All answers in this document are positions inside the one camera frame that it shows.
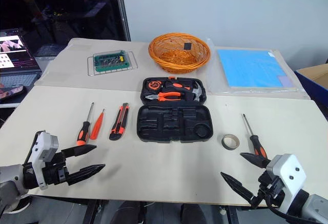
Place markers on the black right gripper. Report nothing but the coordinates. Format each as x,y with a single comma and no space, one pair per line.
271,186

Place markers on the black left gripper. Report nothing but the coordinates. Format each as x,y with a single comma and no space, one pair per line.
55,172

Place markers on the black tool case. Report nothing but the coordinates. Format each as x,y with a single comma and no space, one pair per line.
166,127

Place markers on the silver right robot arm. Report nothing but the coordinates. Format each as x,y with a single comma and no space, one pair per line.
317,206

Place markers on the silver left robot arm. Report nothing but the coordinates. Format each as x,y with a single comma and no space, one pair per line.
10,180

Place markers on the orange tester screwdriver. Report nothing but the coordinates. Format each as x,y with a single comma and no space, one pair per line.
96,129

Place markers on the grey tape roll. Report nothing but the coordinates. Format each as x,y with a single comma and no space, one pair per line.
223,143

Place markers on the black orange utility knife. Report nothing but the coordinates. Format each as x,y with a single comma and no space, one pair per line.
118,126

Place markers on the clear plastic bag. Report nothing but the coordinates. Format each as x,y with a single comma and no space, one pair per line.
215,85

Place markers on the steel claw hammer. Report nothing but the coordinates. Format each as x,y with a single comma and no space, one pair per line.
197,90

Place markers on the green drill bit case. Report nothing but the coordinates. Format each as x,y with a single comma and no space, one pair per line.
110,67

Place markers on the smartphone with patterned case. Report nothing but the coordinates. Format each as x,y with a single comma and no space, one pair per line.
11,92

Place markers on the black orange tape measure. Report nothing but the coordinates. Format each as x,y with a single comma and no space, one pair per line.
154,84

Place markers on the blue sheet pad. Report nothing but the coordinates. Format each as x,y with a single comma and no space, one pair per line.
246,67

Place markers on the green circuit board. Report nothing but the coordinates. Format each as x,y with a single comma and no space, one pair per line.
131,59

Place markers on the blue cardboard box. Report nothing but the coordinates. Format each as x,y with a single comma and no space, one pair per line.
317,75

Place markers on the open laptop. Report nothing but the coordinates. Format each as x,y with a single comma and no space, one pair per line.
15,55

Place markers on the orange wicker basket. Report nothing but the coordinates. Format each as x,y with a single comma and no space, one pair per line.
176,65

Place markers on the small black square pad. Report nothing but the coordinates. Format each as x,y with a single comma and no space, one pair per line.
188,46

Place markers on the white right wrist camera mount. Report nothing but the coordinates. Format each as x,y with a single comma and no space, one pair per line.
287,167

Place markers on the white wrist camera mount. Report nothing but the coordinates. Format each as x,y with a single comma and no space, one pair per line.
43,144
287,167

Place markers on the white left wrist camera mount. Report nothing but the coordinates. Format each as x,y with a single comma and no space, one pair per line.
43,144

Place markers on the aluminium frame post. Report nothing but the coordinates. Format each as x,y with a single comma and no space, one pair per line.
123,16

